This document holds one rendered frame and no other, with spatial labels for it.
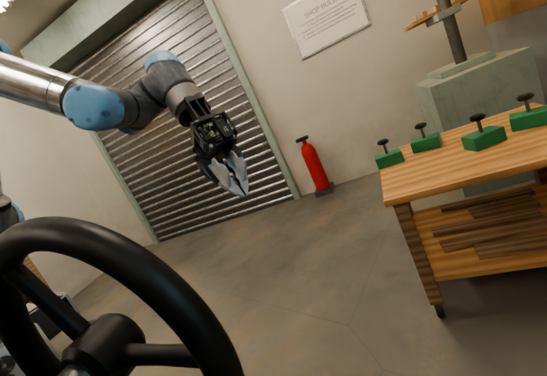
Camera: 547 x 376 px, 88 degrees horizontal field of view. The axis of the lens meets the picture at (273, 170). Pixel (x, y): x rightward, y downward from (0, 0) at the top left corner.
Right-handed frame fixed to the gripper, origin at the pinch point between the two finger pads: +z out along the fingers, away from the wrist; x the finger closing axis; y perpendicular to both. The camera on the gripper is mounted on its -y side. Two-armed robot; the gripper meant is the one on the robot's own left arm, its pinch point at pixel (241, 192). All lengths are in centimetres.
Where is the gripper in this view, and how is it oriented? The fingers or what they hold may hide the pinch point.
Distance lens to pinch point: 54.5
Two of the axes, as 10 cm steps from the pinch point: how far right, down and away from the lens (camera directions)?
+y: 2.2, -4.8, -8.5
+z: 5.5, 7.8, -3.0
